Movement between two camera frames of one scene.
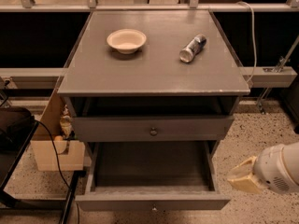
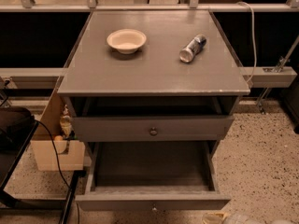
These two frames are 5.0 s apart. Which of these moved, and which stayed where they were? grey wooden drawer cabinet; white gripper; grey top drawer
Moved: white gripper
Stayed: grey wooden drawer cabinet; grey top drawer
